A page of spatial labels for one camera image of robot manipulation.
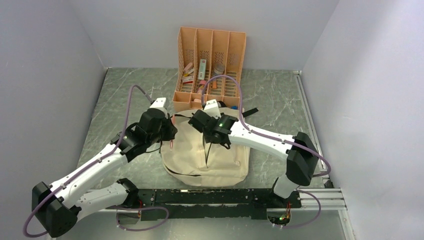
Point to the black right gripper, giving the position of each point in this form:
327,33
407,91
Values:
206,139

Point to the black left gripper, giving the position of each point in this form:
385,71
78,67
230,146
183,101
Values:
171,129

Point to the beige canvas backpack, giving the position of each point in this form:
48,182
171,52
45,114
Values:
197,163

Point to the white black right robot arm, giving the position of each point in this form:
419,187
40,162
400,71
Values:
297,151

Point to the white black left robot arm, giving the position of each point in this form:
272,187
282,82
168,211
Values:
60,205

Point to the pink tape roll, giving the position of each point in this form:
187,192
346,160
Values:
201,86

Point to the red white small box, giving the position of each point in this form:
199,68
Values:
188,73

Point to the grey glue stick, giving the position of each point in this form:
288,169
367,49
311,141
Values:
219,69

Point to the teal white box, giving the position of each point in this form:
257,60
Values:
202,69

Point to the orange plastic desk organizer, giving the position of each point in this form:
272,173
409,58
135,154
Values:
217,47

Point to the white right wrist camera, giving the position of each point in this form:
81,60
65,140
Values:
212,109

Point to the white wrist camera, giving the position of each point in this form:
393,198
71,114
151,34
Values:
160,104
212,109

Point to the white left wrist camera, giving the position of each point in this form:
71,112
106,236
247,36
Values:
160,104

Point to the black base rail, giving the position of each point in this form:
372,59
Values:
252,203

